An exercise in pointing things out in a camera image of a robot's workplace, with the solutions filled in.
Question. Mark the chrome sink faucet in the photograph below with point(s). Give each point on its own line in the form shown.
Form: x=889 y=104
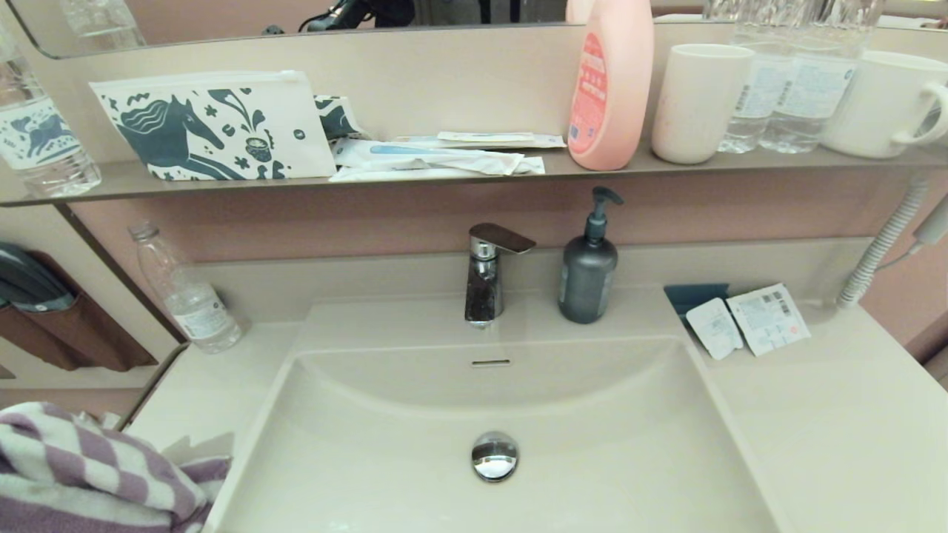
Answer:
x=485 y=285

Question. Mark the purple white striped towel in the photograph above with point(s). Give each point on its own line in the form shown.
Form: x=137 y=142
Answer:
x=96 y=474

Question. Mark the beige ceramic sink basin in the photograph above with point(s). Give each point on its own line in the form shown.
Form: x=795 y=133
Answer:
x=592 y=429

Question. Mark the dark grey soap dispenser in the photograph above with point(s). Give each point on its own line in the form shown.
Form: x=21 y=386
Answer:
x=588 y=277

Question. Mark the plain white toiletry packet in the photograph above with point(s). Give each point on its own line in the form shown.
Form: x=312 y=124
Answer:
x=391 y=175

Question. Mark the white packet with blue toothbrush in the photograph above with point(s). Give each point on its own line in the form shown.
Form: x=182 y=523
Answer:
x=421 y=155

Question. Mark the flat white toiletry packet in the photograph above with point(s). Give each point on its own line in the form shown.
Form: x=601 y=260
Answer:
x=485 y=137

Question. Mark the chrome drain stopper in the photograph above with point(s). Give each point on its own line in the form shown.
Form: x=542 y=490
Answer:
x=495 y=456

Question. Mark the folded blue patterned pouch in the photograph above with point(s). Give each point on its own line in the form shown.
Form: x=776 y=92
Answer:
x=336 y=117

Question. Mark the dark blue packet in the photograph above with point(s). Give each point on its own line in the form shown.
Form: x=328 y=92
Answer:
x=695 y=295

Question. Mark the pink lotion bottle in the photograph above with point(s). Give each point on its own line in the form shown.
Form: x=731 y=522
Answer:
x=610 y=86

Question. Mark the small white sachet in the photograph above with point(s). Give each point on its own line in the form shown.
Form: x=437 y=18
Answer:
x=714 y=326

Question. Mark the slim clear plastic bottle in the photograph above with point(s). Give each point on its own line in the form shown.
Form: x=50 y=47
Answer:
x=189 y=303

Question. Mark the white horse print pouch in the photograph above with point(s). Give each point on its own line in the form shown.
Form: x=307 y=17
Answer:
x=216 y=127

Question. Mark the white sachet with barcode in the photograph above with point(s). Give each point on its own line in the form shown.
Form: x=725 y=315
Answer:
x=769 y=318

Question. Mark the clear plastic water bottle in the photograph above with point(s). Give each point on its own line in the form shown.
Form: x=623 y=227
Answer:
x=749 y=101
x=810 y=94

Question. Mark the brown holder pouch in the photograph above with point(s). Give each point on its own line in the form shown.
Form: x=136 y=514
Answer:
x=87 y=337

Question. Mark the shrink-wrapped bottle pack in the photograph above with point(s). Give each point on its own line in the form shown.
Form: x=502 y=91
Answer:
x=100 y=420

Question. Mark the dark blue hair dryer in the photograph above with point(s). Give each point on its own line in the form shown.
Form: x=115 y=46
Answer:
x=29 y=280

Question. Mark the water bottle blue animal label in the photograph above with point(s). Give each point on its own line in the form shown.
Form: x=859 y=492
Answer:
x=46 y=144

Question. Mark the white handset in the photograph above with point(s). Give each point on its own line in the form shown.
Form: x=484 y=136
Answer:
x=937 y=220

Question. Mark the grey wall shelf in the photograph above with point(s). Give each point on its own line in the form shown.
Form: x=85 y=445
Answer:
x=111 y=183

